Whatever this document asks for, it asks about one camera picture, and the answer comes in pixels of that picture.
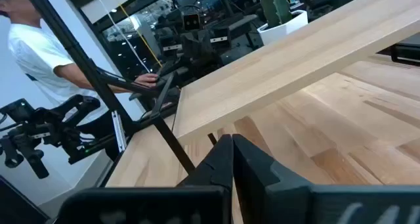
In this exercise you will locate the silver metal bracket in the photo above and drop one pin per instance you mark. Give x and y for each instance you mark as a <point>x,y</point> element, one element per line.
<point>118,132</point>

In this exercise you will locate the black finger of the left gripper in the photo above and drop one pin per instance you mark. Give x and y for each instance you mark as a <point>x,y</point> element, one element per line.
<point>189,50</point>
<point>205,50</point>

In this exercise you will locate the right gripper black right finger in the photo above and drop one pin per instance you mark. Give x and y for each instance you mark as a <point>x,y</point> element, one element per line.
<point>262,191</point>

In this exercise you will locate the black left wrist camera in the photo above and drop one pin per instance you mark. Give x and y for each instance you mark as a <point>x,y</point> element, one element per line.
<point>191,22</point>

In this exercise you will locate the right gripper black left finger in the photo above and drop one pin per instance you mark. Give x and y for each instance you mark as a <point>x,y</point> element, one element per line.
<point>210,171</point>

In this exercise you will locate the raised wooden shelf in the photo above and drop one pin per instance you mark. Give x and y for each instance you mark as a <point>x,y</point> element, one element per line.
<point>295,63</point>

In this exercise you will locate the person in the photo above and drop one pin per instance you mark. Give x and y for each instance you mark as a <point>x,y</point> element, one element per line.
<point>36,53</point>

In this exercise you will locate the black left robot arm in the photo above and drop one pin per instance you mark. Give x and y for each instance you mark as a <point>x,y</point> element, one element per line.
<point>197,73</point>

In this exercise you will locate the person's hand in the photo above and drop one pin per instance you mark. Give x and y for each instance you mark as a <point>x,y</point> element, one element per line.
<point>147,80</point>

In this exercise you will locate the black aluminium rig frame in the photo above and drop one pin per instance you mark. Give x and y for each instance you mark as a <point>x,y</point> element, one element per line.
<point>77,53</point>

